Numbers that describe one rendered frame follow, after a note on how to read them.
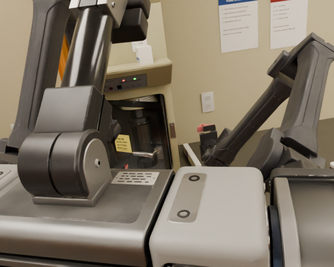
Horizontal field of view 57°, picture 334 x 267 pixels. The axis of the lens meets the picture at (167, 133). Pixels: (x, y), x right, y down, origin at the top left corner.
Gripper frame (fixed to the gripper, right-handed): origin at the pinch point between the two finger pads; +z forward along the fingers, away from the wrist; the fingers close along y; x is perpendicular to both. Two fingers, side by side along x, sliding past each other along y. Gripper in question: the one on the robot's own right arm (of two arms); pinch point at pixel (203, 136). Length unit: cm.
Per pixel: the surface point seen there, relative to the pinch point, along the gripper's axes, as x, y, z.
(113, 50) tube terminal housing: 28.2, 37.0, 11.9
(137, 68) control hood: 20.7, 30.9, 0.4
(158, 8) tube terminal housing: 9, 49, 12
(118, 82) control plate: 28.5, 26.1, 4.7
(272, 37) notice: -56, 23, 56
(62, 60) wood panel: 46, 38, 3
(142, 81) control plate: 19.5, 24.8, 5.8
